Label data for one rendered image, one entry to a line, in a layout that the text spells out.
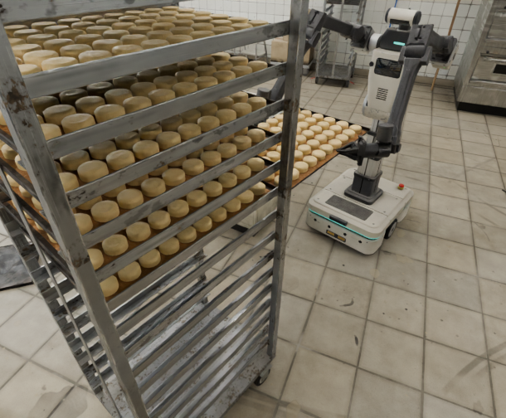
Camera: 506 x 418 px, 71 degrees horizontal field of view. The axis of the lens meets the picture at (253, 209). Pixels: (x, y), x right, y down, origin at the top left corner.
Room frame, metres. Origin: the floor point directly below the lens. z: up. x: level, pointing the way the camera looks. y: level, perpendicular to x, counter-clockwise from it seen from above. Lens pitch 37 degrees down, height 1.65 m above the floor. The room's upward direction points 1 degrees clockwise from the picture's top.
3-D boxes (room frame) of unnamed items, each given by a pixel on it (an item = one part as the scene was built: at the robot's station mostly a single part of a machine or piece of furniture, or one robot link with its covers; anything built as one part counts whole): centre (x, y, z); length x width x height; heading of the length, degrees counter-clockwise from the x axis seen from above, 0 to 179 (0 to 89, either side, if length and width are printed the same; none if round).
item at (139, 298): (0.93, 0.42, 0.51); 0.64 x 0.03 x 0.03; 140
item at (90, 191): (0.68, 0.12, 1.32); 0.64 x 0.03 x 0.03; 140
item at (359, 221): (2.03, -0.76, 0.24); 0.68 x 0.53 x 0.41; 140
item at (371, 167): (2.04, -0.77, 0.39); 0.13 x 0.13 x 0.40; 50
